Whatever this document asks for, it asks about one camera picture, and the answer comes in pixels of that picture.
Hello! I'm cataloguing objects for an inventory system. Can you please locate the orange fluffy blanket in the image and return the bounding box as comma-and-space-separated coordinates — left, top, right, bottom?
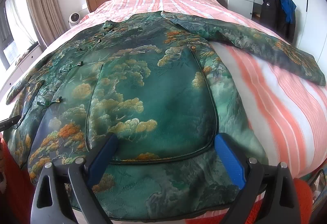
0, 137, 314, 224

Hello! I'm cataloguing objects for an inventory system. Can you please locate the green landscape brocade jacket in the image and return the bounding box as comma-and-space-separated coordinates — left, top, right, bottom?
3, 11, 326, 221

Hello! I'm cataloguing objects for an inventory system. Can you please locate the small white fan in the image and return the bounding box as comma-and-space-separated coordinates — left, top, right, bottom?
68, 12, 80, 28

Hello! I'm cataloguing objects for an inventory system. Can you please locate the beige curtain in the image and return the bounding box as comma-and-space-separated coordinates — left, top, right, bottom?
27, 0, 66, 46

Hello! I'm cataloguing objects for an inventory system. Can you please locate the black and blue hanging jacket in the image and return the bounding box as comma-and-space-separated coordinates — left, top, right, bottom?
259, 0, 297, 44

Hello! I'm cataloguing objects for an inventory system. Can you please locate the sheer white curtain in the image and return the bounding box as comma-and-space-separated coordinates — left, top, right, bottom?
6, 0, 37, 51

